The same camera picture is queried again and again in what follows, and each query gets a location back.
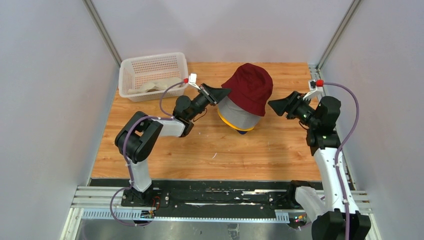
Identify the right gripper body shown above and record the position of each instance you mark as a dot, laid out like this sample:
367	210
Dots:
306	112

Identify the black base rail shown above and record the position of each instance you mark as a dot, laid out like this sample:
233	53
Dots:
210	201

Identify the blue hat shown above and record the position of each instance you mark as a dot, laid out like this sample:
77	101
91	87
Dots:
242	132

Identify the yellow hat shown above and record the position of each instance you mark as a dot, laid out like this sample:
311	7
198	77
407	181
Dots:
231	125

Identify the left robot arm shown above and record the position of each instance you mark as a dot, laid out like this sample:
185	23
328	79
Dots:
138	137

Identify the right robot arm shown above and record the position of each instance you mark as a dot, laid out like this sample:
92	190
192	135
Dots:
336	216

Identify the right aluminium frame post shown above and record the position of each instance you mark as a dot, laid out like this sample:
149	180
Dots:
338	33

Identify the left aluminium frame post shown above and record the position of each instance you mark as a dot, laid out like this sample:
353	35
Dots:
97	20

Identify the white plastic basket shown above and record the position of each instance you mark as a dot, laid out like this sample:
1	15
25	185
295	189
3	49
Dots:
138	71

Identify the grey hat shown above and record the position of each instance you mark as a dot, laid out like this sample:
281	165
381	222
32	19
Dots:
236	115

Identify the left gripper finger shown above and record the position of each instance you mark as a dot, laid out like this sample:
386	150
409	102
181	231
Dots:
215	97
208	88

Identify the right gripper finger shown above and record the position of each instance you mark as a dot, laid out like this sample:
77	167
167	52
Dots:
287	102
289	111

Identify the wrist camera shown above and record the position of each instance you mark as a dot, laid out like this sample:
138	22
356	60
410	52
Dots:
192	81
316	88

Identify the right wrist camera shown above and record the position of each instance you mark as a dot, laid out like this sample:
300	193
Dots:
316	88

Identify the dark red hat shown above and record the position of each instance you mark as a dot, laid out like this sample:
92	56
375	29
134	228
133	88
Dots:
251	87

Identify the cream hat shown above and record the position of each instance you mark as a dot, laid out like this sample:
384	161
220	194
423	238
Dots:
155	85

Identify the aluminium frame post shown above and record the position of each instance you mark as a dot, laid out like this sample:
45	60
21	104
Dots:
97	20
338	33

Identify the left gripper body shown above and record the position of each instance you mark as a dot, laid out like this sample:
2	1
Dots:
201	101

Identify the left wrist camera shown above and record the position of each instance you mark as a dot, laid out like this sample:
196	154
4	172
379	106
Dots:
192	81

